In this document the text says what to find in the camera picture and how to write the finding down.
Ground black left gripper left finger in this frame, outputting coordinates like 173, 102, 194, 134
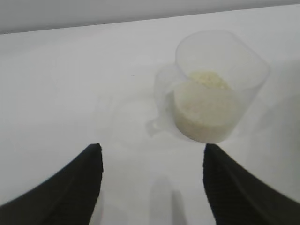
0, 142, 104, 225

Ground clear plastic measuring cup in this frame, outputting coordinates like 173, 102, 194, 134
146, 29, 270, 144

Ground white rice grains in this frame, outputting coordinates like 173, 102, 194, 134
174, 71, 242, 143

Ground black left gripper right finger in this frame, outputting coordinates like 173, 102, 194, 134
202, 143, 300, 225

